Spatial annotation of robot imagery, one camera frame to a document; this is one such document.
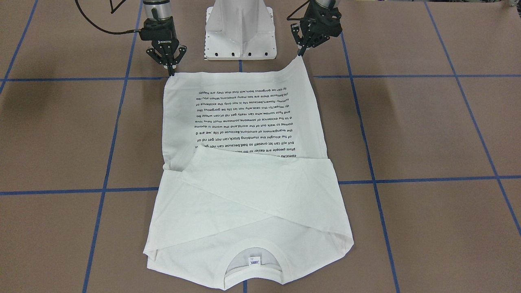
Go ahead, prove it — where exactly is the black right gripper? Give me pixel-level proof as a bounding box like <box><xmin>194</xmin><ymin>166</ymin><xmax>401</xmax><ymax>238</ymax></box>
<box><xmin>139</xmin><ymin>16</ymin><xmax>187</xmax><ymax>76</ymax></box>

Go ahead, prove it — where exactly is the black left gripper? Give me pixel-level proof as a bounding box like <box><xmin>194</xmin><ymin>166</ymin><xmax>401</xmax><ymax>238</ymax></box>
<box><xmin>291</xmin><ymin>1</ymin><xmax>342</xmax><ymax>56</ymax></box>

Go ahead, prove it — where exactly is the white printed t-shirt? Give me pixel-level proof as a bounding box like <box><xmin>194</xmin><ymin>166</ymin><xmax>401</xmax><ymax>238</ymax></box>
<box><xmin>143</xmin><ymin>56</ymin><xmax>354</xmax><ymax>291</ymax></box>

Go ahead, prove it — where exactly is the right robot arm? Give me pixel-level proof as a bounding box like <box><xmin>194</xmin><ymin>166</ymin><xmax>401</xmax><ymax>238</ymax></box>
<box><xmin>138</xmin><ymin>0</ymin><xmax>187</xmax><ymax>76</ymax></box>

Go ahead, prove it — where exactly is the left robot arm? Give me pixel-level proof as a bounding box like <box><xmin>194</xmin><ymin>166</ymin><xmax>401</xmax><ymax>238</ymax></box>
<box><xmin>287</xmin><ymin>0</ymin><xmax>342</xmax><ymax>56</ymax></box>

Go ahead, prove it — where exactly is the black thin cable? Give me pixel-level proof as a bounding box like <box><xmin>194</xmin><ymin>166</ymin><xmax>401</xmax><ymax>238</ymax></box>
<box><xmin>75</xmin><ymin>0</ymin><xmax>143</xmax><ymax>35</ymax></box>

